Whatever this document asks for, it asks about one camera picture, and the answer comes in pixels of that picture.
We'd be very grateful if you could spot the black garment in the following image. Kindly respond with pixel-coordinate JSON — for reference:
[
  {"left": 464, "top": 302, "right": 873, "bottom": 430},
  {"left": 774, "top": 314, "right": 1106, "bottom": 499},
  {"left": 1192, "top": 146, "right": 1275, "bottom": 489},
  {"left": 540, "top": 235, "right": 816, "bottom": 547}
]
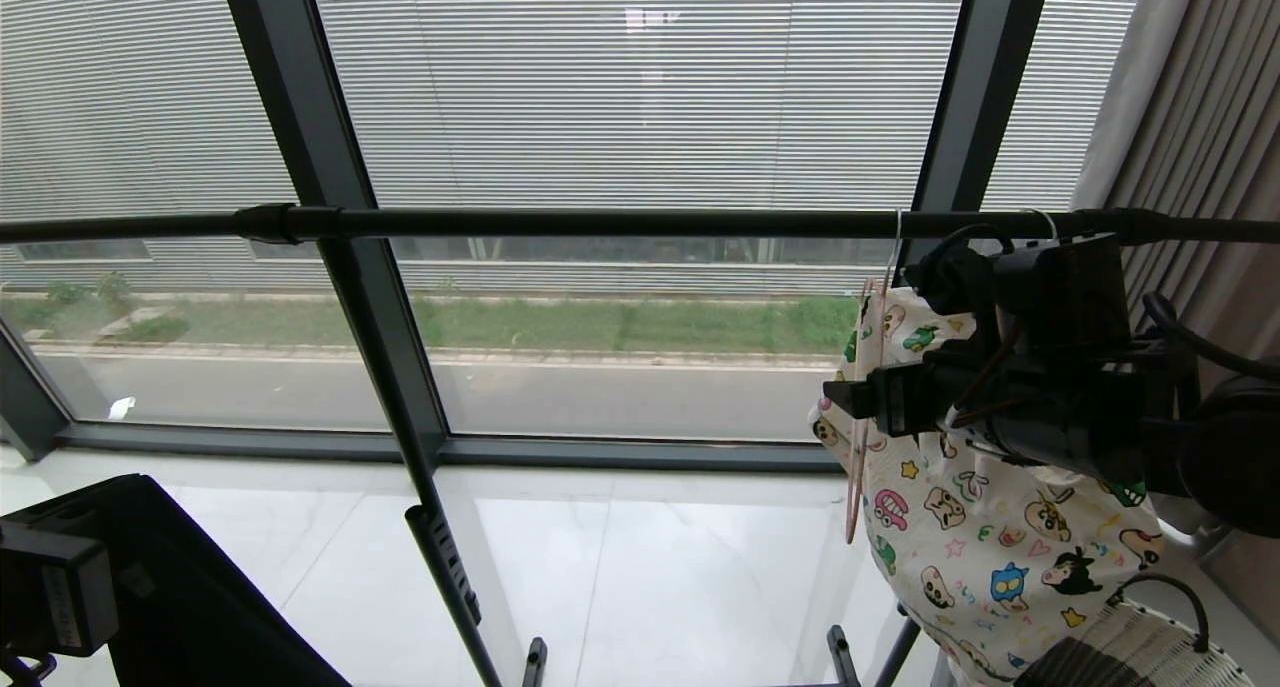
[{"left": 0, "top": 472, "right": 353, "bottom": 687}]

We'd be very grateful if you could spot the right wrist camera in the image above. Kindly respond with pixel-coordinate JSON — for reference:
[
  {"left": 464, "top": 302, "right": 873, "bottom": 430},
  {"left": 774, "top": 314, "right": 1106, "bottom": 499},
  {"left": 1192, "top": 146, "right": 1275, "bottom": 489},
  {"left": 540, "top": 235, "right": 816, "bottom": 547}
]
[{"left": 903, "top": 223, "right": 1133, "bottom": 356}]

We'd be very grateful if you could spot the beige curtain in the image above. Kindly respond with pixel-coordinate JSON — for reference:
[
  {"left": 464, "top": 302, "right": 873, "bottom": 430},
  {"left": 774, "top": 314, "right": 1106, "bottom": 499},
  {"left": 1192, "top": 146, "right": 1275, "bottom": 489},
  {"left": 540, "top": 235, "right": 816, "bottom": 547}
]
[{"left": 1070, "top": 0, "right": 1280, "bottom": 368}]

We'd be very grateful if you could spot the black clothes rack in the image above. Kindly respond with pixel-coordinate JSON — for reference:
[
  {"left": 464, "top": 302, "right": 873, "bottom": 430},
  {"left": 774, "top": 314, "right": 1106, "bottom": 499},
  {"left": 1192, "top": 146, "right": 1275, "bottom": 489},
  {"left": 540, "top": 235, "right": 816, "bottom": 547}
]
[{"left": 0, "top": 203, "right": 1280, "bottom": 687}]

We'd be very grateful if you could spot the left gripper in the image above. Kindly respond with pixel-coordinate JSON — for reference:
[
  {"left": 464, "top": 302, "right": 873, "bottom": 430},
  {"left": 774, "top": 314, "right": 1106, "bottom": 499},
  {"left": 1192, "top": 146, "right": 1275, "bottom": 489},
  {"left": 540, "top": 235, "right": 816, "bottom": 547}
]
[{"left": 0, "top": 520, "right": 121, "bottom": 660}]

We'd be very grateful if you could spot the cream printed garment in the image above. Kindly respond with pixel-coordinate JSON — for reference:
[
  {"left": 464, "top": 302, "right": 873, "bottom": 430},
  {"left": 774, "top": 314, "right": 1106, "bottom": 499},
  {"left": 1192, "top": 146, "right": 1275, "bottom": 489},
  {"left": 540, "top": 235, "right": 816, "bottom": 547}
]
[{"left": 808, "top": 285, "right": 1168, "bottom": 684}]

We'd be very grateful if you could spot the black cable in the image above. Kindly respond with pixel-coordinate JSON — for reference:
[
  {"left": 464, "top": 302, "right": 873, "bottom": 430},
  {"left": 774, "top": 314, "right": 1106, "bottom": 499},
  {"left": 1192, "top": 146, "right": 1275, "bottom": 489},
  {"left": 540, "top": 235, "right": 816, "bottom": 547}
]
[{"left": 0, "top": 650, "right": 58, "bottom": 687}]

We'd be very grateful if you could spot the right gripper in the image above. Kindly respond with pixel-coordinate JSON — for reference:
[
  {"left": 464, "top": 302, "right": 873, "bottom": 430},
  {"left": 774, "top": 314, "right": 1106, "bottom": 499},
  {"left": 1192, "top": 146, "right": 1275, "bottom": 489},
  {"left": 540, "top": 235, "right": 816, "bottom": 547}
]
[{"left": 822, "top": 347, "right": 1156, "bottom": 483}]

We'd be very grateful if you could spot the white laundry basket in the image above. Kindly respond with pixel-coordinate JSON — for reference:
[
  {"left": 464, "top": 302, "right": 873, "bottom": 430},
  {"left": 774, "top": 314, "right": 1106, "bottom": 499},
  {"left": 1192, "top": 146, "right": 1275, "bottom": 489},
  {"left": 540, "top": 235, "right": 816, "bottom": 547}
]
[{"left": 1012, "top": 572, "right": 1257, "bottom": 687}]

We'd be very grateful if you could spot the window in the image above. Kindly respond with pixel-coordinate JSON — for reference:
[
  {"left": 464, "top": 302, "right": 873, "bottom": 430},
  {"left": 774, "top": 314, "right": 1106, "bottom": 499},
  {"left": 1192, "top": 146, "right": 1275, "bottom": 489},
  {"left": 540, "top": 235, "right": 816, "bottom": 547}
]
[{"left": 0, "top": 0, "right": 1151, "bottom": 473}]

